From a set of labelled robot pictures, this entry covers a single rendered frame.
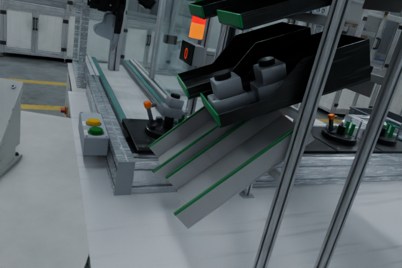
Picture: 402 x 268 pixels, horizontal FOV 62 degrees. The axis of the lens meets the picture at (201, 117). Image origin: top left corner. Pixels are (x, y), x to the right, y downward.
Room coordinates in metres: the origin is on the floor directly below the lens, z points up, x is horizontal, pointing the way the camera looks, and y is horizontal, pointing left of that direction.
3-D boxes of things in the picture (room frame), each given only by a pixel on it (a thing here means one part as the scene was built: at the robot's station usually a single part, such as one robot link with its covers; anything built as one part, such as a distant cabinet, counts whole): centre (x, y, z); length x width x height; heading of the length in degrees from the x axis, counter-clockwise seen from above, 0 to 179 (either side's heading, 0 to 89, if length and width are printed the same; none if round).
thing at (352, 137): (1.32, -0.57, 1.01); 0.24 x 0.24 x 0.13; 26
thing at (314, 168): (1.21, -0.34, 0.91); 1.24 x 0.33 x 0.10; 116
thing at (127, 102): (1.27, 0.21, 0.91); 0.84 x 0.28 x 0.10; 26
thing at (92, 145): (0.97, 0.33, 0.93); 0.21 x 0.07 x 0.06; 26
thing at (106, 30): (0.84, 0.27, 1.26); 0.06 x 0.03 x 0.09; 116
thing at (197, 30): (1.22, 0.07, 1.28); 0.05 x 0.05 x 0.05
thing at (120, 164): (1.17, 0.36, 0.91); 0.89 x 0.06 x 0.11; 26
